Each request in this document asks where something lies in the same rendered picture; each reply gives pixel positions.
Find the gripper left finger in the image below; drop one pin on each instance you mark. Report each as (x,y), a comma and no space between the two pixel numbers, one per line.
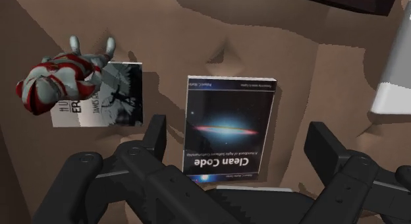
(151,184)

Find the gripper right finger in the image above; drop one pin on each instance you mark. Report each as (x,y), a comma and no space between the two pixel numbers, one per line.
(348,188)

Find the black and white book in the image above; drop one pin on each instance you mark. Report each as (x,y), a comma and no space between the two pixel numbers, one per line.
(120,98)

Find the dark galaxy cover book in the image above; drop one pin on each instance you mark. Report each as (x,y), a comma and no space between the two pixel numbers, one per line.
(224,120)

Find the white box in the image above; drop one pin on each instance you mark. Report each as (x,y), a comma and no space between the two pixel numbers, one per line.
(393,78)

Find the red and silver hero figure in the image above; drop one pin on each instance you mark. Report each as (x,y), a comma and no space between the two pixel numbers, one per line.
(61,80)

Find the brown sofa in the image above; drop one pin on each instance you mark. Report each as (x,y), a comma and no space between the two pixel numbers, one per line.
(199,30)

